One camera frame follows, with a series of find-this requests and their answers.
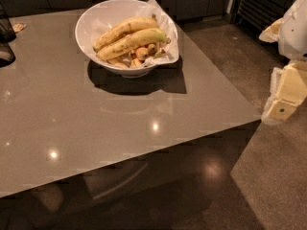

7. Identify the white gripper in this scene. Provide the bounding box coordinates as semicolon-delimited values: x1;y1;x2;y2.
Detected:
259;0;307;126

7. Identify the yellow banana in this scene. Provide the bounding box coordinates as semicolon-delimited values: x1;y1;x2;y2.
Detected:
96;28;171;60
93;16;159;52

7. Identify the small banana at bowl bottom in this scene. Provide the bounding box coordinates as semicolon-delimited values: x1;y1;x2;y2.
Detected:
107;58;129;69

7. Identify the white paper bowl liner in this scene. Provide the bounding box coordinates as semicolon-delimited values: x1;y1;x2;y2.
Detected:
89;0;178;69

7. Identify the white ceramic bowl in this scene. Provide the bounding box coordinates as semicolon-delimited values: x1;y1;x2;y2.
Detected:
74;0;179;79

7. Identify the dark radiator appliance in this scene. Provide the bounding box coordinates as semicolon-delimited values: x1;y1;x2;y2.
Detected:
227;0;295;31

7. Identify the small brown fruit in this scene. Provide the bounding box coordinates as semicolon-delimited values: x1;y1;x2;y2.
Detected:
147;43;157;56

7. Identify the small peel scrap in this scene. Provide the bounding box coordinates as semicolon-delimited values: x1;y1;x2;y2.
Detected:
12;23;26;33

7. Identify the black mesh container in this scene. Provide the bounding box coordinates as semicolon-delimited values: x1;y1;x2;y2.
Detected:
0;4;16;67

